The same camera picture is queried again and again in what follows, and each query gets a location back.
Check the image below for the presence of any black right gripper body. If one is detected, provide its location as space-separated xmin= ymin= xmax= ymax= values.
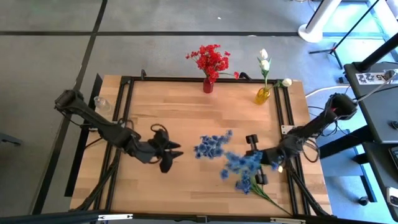
xmin=259 ymin=145 xmax=289 ymax=166

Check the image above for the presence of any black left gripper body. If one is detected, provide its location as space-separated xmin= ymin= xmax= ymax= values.
xmin=139 ymin=128 xmax=175 ymax=174

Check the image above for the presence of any white artificial tulip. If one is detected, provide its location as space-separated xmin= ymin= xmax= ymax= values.
xmin=266 ymin=77 xmax=294 ymax=93
xmin=257 ymin=48 xmax=271 ymax=91
xmin=259 ymin=58 xmax=272 ymax=91

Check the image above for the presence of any yellow glass vase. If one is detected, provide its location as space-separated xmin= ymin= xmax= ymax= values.
xmin=254 ymin=86 xmax=271 ymax=106

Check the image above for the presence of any red glass vase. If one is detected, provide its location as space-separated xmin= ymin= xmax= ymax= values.
xmin=203 ymin=77 xmax=215 ymax=94

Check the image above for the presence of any small clear glass bottle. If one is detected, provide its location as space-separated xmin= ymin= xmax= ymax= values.
xmin=93 ymin=95 xmax=112 ymax=113

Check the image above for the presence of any black desk with label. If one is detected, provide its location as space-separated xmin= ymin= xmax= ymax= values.
xmin=343 ymin=61 xmax=398 ymax=144

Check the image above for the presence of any black desk with devices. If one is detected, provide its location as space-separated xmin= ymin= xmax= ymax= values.
xmin=362 ymin=141 xmax=398 ymax=223

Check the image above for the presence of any black aluminium crossbeam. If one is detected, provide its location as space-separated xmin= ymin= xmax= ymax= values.
xmin=0 ymin=210 xmax=398 ymax=224

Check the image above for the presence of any black tripod stand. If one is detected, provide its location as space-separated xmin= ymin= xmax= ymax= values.
xmin=308 ymin=0 xmax=382 ymax=70

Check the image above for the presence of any white column with round base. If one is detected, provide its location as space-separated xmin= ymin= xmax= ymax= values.
xmin=297 ymin=0 xmax=343 ymax=44

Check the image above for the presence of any dark keypad device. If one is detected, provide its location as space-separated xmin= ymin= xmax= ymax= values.
xmin=388 ymin=146 xmax=398 ymax=170

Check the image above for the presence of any white handheld device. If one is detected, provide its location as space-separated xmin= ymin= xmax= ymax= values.
xmin=386 ymin=186 xmax=398 ymax=208

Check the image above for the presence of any white printed paper label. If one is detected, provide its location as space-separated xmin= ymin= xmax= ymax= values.
xmin=355 ymin=70 xmax=396 ymax=85

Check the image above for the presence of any grey floor object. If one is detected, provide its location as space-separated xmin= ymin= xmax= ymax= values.
xmin=0 ymin=132 xmax=24 ymax=147

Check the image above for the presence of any thick black pole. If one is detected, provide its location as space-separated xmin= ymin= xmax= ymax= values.
xmin=356 ymin=30 xmax=398 ymax=73

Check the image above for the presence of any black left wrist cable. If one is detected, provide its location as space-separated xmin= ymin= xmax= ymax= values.
xmin=150 ymin=123 xmax=168 ymax=134

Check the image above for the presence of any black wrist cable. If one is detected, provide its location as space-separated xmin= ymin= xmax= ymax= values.
xmin=303 ymin=136 xmax=320 ymax=164
xmin=150 ymin=123 xmax=168 ymax=134

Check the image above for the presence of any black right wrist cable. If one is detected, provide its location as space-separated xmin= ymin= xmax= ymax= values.
xmin=303 ymin=136 xmax=320 ymax=164

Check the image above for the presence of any silver beam bracket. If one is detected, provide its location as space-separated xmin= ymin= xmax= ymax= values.
xmin=269 ymin=217 xmax=307 ymax=224
xmin=98 ymin=213 xmax=134 ymax=222

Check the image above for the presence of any black desk base frame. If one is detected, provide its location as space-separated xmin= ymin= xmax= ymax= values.
xmin=317 ymin=124 xmax=379 ymax=203

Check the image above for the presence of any white floor cable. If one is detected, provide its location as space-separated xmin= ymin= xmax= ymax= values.
xmin=304 ymin=84 xmax=354 ymax=98

